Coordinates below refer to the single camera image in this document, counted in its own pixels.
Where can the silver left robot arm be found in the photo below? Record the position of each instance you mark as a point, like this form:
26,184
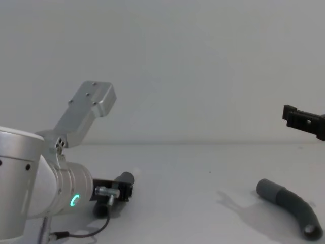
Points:
17,172

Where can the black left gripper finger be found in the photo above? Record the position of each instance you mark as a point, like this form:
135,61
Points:
126,192

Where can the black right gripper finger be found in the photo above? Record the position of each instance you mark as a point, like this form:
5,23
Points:
299,119

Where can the white table cloth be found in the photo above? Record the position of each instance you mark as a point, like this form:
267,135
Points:
193,193

